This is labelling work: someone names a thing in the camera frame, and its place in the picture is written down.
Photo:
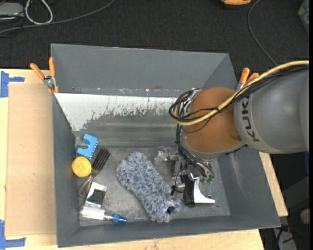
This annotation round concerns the blue and white fluffy duster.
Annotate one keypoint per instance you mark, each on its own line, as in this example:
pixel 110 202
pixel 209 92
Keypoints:
pixel 146 184

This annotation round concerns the black cylinder on white bracket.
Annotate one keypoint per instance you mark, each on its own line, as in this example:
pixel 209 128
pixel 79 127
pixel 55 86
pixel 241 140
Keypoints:
pixel 189 191

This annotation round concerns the blue plastic block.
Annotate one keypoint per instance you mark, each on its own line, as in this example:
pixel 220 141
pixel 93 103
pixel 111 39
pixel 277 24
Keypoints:
pixel 86 147

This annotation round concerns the clear tube with blue cap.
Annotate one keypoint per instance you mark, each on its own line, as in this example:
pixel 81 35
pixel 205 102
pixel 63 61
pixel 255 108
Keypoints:
pixel 94 213

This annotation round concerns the white and black box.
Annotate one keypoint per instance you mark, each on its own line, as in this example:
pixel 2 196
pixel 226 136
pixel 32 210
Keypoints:
pixel 96 194

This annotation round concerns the yellow round lid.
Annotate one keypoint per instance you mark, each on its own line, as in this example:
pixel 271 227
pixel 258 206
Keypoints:
pixel 81 166

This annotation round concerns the grey metal bin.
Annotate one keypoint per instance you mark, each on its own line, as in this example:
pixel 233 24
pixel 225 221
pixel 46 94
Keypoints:
pixel 135 69

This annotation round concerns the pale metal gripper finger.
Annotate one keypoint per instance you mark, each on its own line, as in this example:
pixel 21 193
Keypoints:
pixel 161 156
pixel 168 150

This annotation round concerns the brown cardboard board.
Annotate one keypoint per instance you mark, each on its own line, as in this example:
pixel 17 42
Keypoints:
pixel 28 152

